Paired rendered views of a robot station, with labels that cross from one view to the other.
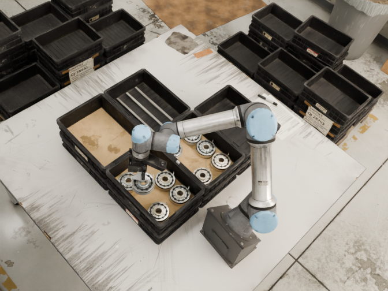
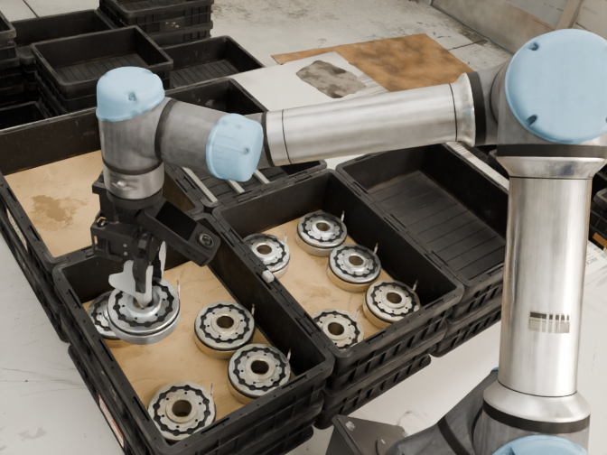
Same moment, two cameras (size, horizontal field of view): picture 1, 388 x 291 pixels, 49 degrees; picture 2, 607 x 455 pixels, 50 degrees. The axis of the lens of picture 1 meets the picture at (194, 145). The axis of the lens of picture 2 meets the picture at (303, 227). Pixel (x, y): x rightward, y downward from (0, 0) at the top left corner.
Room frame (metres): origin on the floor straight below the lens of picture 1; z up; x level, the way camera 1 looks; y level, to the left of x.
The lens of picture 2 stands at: (0.41, -0.12, 1.74)
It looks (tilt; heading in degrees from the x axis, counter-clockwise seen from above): 42 degrees down; 11
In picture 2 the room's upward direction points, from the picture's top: 11 degrees clockwise
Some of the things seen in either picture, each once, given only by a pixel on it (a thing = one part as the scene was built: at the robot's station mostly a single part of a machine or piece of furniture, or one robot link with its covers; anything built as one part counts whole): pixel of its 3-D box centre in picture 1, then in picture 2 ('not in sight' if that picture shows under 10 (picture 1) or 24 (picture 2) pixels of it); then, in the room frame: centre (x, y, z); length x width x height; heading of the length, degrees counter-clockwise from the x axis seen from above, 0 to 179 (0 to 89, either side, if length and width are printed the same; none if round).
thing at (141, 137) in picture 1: (141, 138); (134, 120); (0.99, 0.21, 1.29); 0.09 x 0.08 x 0.11; 94
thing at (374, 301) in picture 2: (220, 160); (393, 300); (1.26, -0.16, 0.86); 0.10 x 0.10 x 0.01
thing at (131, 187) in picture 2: (140, 150); (133, 172); (0.99, 0.22, 1.21); 0.08 x 0.08 x 0.05
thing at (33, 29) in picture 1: (41, 37); (66, 70); (2.42, 1.34, 0.31); 0.40 x 0.30 x 0.34; 144
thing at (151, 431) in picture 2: (155, 181); (190, 318); (1.02, 0.15, 0.92); 0.40 x 0.30 x 0.02; 55
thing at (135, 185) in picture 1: (143, 182); (144, 303); (0.96, 0.19, 1.00); 0.10 x 0.10 x 0.01
